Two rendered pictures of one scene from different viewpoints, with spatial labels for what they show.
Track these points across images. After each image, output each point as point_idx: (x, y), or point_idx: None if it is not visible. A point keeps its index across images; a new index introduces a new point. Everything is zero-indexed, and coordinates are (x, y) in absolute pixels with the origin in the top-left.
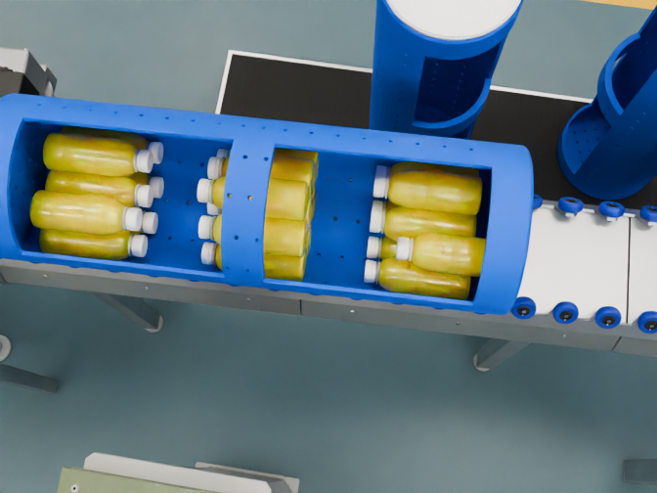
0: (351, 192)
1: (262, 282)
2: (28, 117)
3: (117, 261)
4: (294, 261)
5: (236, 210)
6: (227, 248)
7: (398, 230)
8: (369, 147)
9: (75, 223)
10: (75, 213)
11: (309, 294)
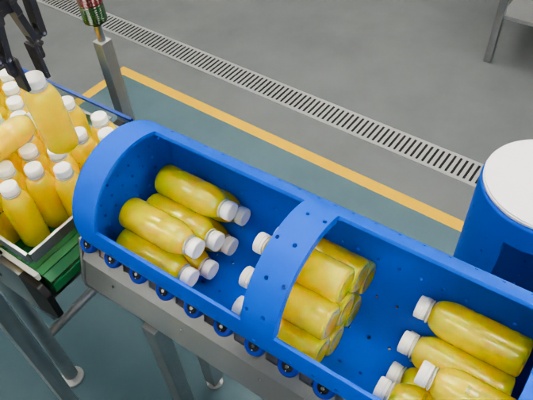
0: (393, 318)
1: (272, 340)
2: (158, 132)
3: (161, 269)
4: (312, 342)
5: (277, 251)
6: (253, 286)
7: (426, 357)
8: (426, 251)
9: (148, 228)
10: (152, 221)
11: (314, 397)
